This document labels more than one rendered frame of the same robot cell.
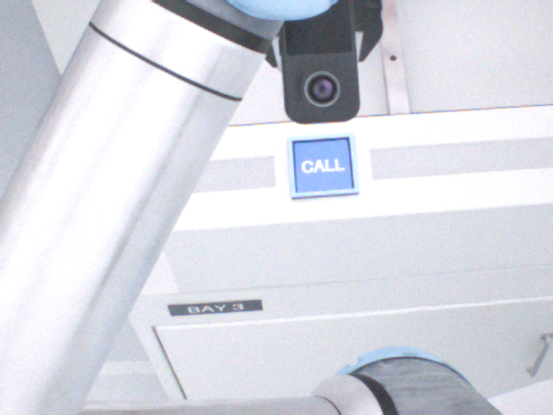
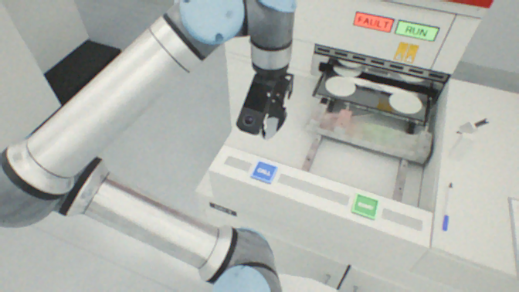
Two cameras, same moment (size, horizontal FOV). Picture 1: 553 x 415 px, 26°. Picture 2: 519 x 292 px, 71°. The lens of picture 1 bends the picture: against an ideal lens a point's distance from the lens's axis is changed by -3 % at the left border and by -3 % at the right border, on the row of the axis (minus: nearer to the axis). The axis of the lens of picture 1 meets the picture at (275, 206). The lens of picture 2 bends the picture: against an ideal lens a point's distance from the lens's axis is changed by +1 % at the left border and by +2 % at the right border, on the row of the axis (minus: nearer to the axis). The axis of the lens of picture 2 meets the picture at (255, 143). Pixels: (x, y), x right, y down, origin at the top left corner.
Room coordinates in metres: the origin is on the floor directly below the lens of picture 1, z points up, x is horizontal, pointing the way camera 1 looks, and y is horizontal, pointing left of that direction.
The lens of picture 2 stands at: (-0.05, -0.20, 1.72)
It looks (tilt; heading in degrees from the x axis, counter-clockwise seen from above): 50 degrees down; 19
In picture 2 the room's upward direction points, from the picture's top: straight up
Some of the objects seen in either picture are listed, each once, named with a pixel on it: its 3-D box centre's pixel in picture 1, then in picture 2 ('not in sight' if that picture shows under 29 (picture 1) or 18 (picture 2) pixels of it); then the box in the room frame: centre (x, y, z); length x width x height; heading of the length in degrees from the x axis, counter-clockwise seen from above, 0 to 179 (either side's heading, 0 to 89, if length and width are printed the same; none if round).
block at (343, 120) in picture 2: not in sight; (343, 121); (0.78, -0.20, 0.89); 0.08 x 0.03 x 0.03; 176
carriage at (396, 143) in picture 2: not in sight; (365, 134); (0.77, -0.28, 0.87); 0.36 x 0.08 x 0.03; 86
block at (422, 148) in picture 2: not in sight; (423, 144); (0.76, -0.45, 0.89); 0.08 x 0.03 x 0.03; 176
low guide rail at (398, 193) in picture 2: not in sight; (405, 157); (0.74, -0.41, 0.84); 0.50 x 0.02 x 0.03; 176
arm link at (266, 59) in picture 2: not in sight; (269, 49); (0.48, -0.04, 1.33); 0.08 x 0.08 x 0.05
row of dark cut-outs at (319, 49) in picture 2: not in sight; (377, 62); (1.03, -0.26, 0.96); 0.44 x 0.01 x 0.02; 86
